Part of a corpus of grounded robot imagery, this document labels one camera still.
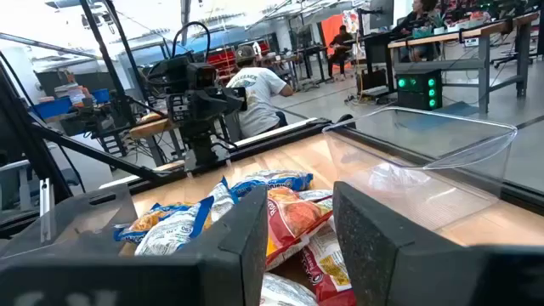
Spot red parts bin rack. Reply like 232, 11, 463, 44
207, 42, 273, 82

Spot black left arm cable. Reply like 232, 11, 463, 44
171, 20, 213, 60

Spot person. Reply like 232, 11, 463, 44
390, 0, 441, 63
326, 24, 354, 81
224, 44, 294, 139

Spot orange panel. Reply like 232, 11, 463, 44
320, 14, 346, 69

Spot wooden top workbench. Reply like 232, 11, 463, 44
386, 11, 541, 115

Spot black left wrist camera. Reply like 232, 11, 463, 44
185, 62, 218, 91

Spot clear plastic bin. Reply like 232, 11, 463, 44
321, 105, 519, 233

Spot black monitor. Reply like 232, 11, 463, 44
368, 0, 395, 31

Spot blue storage crate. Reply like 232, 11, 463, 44
32, 96, 74, 121
91, 88, 111, 105

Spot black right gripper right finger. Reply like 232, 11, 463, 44
332, 181, 544, 306

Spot computer tower green lights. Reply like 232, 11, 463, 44
394, 69, 444, 112

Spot small wooden side table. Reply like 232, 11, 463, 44
128, 113, 186, 167

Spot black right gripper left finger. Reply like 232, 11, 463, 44
0, 185, 269, 306

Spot red Maruchan noodle pack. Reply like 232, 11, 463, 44
299, 220, 358, 306
265, 186, 335, 272

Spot black standing desk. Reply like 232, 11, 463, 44
343, 31, 399, 99

